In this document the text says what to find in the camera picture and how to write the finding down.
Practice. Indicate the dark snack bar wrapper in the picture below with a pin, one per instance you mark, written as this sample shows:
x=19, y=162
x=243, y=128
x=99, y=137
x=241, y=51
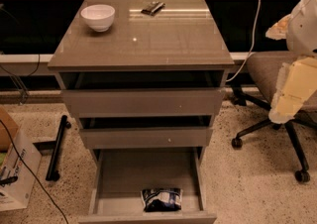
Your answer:
x=153, y=8

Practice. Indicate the grey top drawer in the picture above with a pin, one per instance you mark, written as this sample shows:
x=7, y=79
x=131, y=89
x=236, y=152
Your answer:
x=142, y=103

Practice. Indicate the brown cardboard box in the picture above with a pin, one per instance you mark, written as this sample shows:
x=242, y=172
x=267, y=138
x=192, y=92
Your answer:
x=8, y=129

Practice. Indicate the blue chip bag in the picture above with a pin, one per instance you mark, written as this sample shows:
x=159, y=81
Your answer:
x=162, y=199

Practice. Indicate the black bar with wheels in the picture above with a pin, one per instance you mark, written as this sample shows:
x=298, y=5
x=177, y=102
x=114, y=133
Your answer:
x=52, y=174

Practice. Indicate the brown office chair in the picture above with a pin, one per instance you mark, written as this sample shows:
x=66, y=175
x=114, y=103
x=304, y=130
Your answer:
x=263, y=69

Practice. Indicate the grey open bottom drawer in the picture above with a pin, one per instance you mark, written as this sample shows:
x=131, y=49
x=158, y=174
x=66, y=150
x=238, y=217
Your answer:
x=123, y=174

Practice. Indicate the grey middle drawer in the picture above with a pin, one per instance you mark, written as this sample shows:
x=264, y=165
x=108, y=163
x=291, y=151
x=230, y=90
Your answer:
x=146, y=138

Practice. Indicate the white cardboard box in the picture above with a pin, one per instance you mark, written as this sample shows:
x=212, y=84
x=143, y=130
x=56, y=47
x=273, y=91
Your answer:
x=16, y=195

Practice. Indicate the white ceramic bowl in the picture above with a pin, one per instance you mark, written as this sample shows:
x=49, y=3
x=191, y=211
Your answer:
x=98, y=17

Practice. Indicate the grey drawer cabinet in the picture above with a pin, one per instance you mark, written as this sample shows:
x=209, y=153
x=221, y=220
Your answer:
x=179, y=47

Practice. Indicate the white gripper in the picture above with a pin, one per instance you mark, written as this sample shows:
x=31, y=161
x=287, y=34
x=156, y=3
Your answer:
x=303, y=30

